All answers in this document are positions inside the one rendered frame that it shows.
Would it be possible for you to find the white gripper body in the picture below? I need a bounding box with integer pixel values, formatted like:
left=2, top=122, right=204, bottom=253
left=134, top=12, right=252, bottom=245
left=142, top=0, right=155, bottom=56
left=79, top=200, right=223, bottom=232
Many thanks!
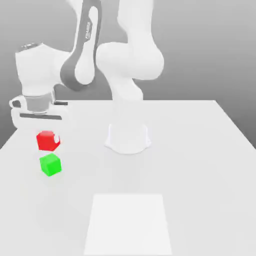
left=11, top=108, right=71, bottom=131

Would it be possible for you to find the small red cube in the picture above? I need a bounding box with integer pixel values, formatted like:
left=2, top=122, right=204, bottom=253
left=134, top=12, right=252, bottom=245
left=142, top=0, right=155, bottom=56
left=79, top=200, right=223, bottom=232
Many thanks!
left=36, top=130, right=61, bottom=152

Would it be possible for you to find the small green cube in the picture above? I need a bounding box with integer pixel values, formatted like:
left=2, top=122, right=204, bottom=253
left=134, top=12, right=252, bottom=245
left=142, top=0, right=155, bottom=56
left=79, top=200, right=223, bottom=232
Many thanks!
left=39, top=153, right=62, bottom=178

